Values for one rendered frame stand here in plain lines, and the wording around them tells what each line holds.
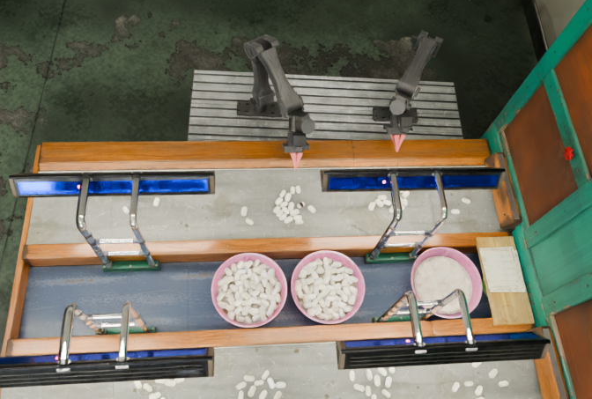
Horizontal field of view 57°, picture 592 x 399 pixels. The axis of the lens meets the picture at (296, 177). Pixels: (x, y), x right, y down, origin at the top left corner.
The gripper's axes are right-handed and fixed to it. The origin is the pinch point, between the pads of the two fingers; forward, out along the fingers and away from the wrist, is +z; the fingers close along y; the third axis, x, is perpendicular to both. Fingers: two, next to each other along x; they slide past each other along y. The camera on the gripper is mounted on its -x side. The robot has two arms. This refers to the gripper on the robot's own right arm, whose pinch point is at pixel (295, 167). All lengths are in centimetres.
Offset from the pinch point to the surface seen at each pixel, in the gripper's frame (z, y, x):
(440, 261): 33, 54, -17
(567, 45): -47, 83, -35
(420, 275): 37, 45, -21
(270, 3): -71, 2, 168
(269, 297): 41, -12, -26
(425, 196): 12, 52, -1
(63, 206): 14, -86, -1
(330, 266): 33.8, 11.7, -17.4
